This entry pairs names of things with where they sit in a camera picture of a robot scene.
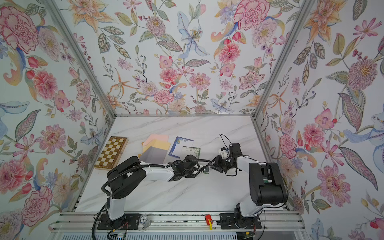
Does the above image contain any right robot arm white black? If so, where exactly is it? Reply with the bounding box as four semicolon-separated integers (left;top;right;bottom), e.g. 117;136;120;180
211;144;288;218

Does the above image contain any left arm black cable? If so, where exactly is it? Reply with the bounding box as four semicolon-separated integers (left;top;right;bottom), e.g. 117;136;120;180
164;158;212;169

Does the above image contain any green floral letter paper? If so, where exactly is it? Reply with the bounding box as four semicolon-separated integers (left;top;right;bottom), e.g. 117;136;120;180
202;168;210;174
180;146;201;160

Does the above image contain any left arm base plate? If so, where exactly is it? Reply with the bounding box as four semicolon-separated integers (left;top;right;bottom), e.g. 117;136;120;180
97;213;141;230

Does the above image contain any wooden chessboard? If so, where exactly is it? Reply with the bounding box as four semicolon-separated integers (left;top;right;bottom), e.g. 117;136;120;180
94;136;128;170

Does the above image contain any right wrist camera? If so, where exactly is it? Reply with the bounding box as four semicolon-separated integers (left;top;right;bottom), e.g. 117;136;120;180
219;147;229;159

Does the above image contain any grey envelope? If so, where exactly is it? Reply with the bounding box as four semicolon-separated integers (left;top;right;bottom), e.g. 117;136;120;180
140;147;167;164

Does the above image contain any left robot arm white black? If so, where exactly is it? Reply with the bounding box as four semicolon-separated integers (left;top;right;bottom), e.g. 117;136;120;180
101;155;214;221

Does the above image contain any pink envelope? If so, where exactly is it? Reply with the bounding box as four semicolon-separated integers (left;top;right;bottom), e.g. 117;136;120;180
142;134;169;146

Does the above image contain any red emergency stop button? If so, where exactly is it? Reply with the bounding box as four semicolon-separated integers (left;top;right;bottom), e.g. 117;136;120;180
205;215;213;231

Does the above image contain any blue floral letter paper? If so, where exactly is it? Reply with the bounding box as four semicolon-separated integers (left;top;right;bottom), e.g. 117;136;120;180
169;137;194;159

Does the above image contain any aluminium rail frame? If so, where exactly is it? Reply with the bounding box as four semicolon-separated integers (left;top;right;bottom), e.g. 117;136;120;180
48;210;309;240

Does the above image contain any yellow envelope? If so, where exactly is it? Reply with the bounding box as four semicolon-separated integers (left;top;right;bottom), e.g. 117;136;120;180
143;140;171;153

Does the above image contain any green floral letter paper lower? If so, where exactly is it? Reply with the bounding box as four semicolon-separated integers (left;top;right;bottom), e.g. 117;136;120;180
180;146;201;160

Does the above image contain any small green circuit board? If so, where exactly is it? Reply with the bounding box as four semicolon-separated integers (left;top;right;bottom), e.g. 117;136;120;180
107;233;126;240

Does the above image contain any round silver knob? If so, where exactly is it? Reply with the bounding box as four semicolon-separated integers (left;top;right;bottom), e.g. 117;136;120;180
140;215;151;229

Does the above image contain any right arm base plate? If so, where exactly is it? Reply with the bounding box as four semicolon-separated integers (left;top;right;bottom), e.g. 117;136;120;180
217;213;263;230

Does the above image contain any green floral letter paper top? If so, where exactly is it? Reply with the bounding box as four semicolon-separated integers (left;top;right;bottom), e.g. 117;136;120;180
202;168;210;174

